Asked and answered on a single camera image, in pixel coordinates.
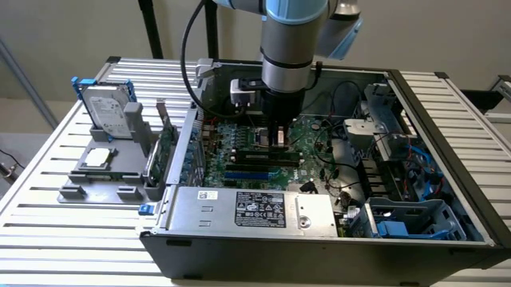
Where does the silver CPU chip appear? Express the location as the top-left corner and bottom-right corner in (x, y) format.
(84, 147), (112, 167)

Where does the black stand pole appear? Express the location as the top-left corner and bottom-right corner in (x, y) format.
(137, 0), (164, 59)

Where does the silver CPU socket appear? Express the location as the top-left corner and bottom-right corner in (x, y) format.
(252, 126), (273, 145)

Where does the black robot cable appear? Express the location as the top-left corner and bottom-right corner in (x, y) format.
(180, 0), (246, 118)

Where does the blue expansion slot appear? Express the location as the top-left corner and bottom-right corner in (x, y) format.
(224, 170), (270, 181)

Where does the blue data wire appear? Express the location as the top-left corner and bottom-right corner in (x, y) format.
(401, 141), (447, 203)

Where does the green RAM stick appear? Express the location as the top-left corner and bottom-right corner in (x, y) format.
(240, 152), (298, 160)

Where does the grey drive cage blue latch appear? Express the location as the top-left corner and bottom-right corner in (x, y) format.
(363, 196), (468, 240)

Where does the green graphics card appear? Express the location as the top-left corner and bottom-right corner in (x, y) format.
(144, 97), (178, 185)

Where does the black internal wire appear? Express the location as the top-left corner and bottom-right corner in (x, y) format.
(329, 80), (364, 141)

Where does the silver power supply unit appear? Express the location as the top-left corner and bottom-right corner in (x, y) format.
(164, 186), (340, 238)

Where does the black open PC case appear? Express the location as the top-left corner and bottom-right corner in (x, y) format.
(134, 58), (511, 280)

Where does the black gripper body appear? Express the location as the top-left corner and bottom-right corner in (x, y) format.
(260, 87), (305, 126)

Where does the grey metal disk bay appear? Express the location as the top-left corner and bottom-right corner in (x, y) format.
(343, 83), (420, 162)

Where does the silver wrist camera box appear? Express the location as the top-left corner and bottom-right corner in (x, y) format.
(229, 78), (265, 115)

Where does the hard disk in blue caddy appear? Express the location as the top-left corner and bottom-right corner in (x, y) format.
(70, 76), (138, 141)

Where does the grey parts rack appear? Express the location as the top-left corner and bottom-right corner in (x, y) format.
(56, 102), (166, 205)

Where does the black RAM slot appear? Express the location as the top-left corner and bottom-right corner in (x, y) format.
(232, 160), (304, 168)

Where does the green motherboard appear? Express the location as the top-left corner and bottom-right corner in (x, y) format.
(180, 114), (353, 195)

